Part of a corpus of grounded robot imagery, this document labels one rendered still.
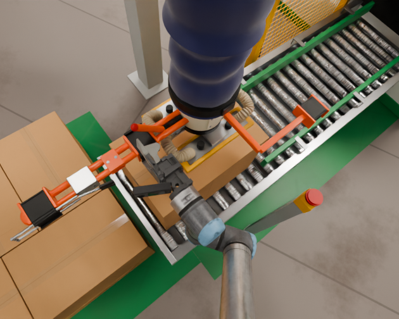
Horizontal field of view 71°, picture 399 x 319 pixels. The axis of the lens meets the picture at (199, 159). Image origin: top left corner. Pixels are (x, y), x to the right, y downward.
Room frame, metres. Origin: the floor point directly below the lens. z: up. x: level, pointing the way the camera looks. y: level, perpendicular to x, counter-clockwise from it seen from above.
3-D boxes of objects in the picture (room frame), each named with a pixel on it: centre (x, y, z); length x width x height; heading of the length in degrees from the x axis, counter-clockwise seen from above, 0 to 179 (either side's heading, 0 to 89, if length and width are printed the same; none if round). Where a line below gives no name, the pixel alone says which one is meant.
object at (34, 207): (0.09, 0.42, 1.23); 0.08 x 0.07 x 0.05; 141
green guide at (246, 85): (1.59, -0.50, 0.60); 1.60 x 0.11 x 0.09; 140
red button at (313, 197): (0.37, -0.48, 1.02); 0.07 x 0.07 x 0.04
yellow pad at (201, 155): (0.49, -0.04, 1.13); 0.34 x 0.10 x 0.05; 141
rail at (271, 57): (1.36, -0.23, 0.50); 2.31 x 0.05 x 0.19; 140
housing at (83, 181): (0.19, 0.33, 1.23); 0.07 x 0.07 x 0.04; 51
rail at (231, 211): (0.93, -0.73, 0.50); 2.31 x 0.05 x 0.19; 140
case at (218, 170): (0.53, 0.05, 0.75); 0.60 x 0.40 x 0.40; 140
